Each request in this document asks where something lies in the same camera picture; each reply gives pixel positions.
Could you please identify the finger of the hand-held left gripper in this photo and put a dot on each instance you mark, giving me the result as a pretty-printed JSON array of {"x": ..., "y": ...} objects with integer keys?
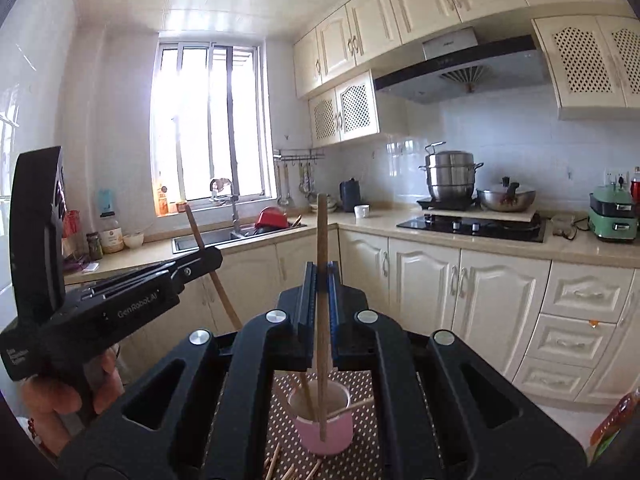
[{"x": 197, "y": 267}]

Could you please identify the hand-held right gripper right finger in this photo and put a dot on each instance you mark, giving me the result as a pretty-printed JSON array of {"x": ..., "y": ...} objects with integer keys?
[{"x": 336, "y": 305}]

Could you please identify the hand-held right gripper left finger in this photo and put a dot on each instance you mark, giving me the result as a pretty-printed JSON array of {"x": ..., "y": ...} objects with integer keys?
[{"x": 307, "y": 305}]

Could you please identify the single wooden chopstick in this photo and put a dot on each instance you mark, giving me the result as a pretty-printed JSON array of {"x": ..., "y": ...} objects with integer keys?
[
  {"x": 355, "y": 406},
  {"x": 227, "y": 302},
  {"x": 322, "y": 240},
  {"x": 306, "y": 392}
]

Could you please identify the pink cup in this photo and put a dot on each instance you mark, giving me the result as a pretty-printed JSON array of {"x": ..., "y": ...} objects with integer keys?
[{"x": 340, "y": 435}]

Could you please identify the bunch of wooden chopsticks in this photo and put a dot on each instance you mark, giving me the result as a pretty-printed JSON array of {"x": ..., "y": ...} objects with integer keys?
[{"x": 273, "y": 456}]

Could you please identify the person's left hand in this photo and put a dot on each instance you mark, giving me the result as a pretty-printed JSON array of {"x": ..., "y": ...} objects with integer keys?
[{"x": 52, "y": 410}]

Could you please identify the steel sink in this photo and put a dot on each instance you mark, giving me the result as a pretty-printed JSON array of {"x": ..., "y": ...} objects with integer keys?
[{"x": 200, "y": 242}]

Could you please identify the red hanging bag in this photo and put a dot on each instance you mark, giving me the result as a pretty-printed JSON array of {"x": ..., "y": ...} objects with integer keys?
[{"x": 71, "y": 232}]

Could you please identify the small dark jar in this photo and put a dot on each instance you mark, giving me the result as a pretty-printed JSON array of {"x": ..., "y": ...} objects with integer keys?
[{"x": 94, "y": 247}]

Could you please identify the metal faucet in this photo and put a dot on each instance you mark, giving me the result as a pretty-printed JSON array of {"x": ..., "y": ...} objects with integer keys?
[{"x": 234, "y": 210}]

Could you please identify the white bowl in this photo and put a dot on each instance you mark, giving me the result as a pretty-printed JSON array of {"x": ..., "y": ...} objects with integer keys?
[{"x": 134, "y": 241}]

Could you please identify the large jar with black lid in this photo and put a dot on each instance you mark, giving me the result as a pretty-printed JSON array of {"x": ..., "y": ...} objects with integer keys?
[{"x": 111, "y": 235}]

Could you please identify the orange bottle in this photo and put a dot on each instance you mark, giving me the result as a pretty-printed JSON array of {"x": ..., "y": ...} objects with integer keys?
[{"x": 162, "y": 202}]

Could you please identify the blue box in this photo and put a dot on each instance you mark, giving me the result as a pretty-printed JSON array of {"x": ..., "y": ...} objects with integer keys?
[{"x": 105, "y": 200}]

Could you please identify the red pot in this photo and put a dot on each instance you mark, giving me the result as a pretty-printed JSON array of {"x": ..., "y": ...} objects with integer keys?
[{"x": 270, "y": 220}]

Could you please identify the cream base cabinets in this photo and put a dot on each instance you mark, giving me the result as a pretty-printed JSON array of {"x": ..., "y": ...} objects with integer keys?
[{"x": 425, "y": 280}]

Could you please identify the small white cup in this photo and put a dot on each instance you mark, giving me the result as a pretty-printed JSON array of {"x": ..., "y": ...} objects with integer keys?
[{"x": 361, "y": 211}]

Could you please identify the stack of bowls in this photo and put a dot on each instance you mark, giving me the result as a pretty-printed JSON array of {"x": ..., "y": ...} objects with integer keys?
[{"x": 333, "y": 206}]

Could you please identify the black kettle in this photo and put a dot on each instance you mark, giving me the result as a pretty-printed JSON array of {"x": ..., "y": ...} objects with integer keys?
[{"x": 349, "y": 196}]

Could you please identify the hanging metal ladle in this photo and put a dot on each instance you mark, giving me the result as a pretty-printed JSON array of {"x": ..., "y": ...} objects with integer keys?
[{"x": 284, "y": 197}]

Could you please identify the hanging metal spatula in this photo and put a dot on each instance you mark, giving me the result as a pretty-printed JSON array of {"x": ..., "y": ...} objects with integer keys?
[{"x": 306, "y": 185}]

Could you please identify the barred window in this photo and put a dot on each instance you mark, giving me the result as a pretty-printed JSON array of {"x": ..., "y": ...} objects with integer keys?
[{"x": 210, "y": 125}]

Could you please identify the black induction cooker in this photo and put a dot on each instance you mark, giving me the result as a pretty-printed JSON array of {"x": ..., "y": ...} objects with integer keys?
[{"x": 445, "y": 204}]

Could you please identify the black glass gas stove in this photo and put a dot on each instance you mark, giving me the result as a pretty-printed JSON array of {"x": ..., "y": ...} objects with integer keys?
[{"x": 470, "y": 230}]

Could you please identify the stainless steel steamer pot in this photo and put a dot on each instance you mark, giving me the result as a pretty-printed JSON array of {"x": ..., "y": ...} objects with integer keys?
[{"x": 450, "y": 175}]

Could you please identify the beige board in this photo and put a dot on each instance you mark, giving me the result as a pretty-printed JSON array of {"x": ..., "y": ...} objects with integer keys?
[{"x": 500, "y": 216}]

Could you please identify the small cream lattice door cabinet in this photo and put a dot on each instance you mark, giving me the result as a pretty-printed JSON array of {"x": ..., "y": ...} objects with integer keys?
[{"x": 350, "y": 110}]

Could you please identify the steel wok with lid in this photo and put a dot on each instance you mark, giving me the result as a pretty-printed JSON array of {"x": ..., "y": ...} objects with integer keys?
[{"x": 505, "y": 201}]

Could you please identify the clear plastic container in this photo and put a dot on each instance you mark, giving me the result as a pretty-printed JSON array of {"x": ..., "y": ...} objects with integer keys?
[{"x": 561, "y": 227}]

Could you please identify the range hood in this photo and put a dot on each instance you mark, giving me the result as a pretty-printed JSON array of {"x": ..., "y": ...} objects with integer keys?
[{"x": 465, "y": 67}]

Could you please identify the green multi-cooker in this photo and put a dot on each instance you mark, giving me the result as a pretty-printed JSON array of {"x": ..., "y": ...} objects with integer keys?
[{"x": 612, "y": 215}]

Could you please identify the cream upper cabinet row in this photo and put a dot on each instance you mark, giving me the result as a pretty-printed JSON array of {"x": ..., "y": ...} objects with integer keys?
[{"x": 410, "y": 5}]

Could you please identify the group of condiment bottles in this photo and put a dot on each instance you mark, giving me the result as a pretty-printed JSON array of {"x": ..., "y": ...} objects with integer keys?
[{"x": 635, "y": 187}]

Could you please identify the large cream lattice door cabinet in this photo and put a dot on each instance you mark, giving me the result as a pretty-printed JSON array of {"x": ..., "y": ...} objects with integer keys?
[{"x": 585, "y": 65}]

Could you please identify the metal utensil rail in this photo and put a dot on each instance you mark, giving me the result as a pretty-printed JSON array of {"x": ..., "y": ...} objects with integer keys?
[{"x": 300, "y": 154}]

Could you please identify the white wall outlets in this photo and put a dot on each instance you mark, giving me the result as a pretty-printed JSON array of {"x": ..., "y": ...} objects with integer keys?
[{"x": 616, "y": 176}]

